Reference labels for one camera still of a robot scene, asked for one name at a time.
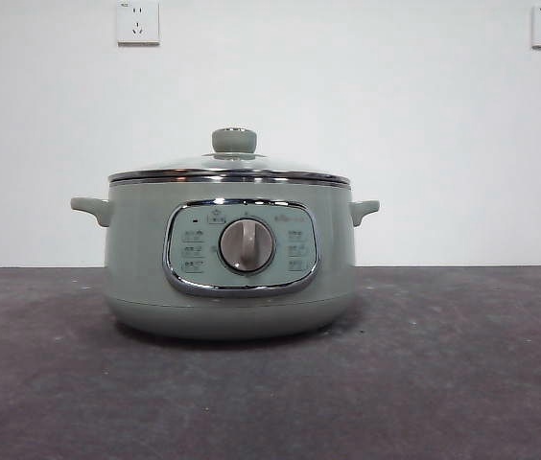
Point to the glass lid with green knob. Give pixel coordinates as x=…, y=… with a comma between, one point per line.
x=275, y=165

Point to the pale green electric pot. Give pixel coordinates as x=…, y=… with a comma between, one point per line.
x=136, y=268

